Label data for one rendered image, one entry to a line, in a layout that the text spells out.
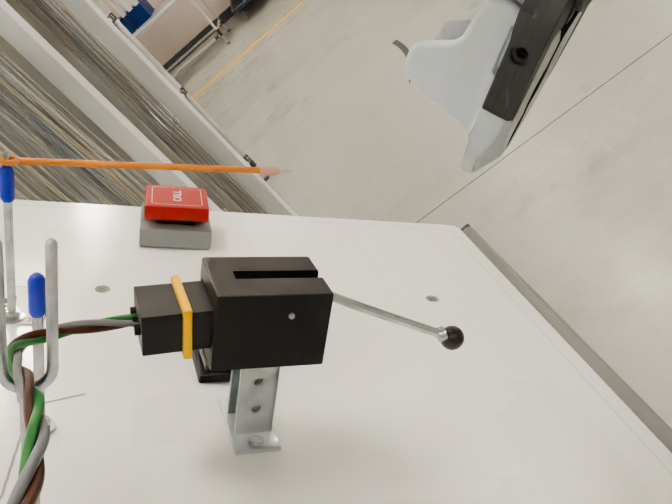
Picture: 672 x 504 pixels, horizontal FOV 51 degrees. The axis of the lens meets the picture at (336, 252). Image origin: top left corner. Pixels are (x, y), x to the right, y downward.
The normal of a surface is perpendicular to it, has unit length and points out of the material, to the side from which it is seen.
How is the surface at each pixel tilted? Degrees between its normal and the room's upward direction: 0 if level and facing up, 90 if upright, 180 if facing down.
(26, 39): 90
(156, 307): 44
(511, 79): 87
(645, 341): 0
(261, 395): 95
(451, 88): 74
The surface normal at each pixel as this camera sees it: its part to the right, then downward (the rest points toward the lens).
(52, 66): 0.12, 0.50
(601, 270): -0.62, -0.64
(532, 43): -0.50, 0.55
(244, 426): 0.33, 0.43
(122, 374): 0.15, -0.91
